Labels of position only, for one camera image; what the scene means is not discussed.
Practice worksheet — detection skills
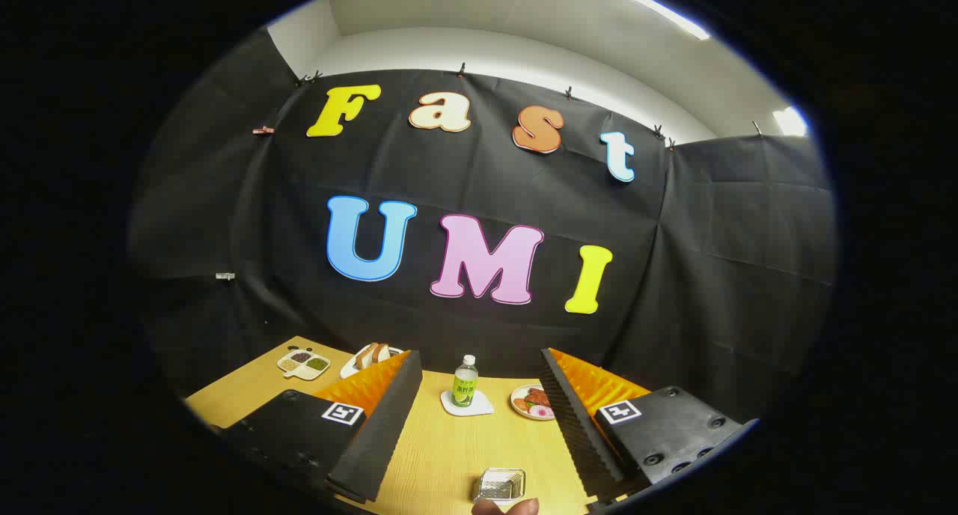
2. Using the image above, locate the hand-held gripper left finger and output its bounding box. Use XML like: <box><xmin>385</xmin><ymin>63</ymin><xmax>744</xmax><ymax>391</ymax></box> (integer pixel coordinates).
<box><xmin>221</xmin><ymin>350</ymin><xmax>424</xmax><ymax>505</ymax></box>

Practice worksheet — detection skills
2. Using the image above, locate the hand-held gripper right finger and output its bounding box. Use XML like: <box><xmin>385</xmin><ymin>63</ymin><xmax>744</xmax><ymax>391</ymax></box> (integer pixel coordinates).
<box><xmin>540</xmin><ymin>348</ymin><xmax>758</xmax><ymax>505</ymax></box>

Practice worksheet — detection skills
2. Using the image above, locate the round plate of food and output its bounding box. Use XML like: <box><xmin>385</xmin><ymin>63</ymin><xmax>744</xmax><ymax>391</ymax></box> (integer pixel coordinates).
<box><xmin>510</xmin><ymin>384</ymin><xmax>556</xmax><ymax>421</ymax></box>

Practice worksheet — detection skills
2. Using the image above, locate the white toaster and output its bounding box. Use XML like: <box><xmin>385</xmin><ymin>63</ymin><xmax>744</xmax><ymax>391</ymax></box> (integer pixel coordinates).
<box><xmin>341</xmin><ymin>343</ymin><xmax>406</xmax><ymax>380</ymax></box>

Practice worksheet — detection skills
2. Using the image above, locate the green label drink bottle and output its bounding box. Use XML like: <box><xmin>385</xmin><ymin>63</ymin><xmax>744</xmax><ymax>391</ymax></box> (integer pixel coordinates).
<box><xmin>451</xmin><ymin>355</ymin><xmax>478</xmax><ymax>408</ymax></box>

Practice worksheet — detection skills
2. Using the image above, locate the white square coaster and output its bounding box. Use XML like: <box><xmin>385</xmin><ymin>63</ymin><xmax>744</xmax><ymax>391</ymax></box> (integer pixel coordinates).
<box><xmin>440</xmin><ymin>389</ymin><xmax>495</xmax><ymax>417</ymax></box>

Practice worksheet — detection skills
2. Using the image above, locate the white divided bean dish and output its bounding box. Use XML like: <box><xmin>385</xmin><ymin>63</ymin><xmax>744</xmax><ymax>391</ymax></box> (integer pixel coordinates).
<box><xmin>277</xmin><ymin>347</ymin><xmax>331</xmax><ymax>381</ymax></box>

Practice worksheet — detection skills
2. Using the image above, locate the black backdrop cloth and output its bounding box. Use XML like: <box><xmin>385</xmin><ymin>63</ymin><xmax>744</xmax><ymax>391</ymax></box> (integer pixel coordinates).
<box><xmin>127</xmin><ymin>28</ymin><xmax>838</xmax><ymax>426</ymax></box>

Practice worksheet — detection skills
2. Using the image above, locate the metal wire cutlery rack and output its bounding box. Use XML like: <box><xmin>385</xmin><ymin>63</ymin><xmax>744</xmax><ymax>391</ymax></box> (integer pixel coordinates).
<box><xmin>472</xmin><ymin>467</ymin><xmax>526</xmax><ymax>505</ymax></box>

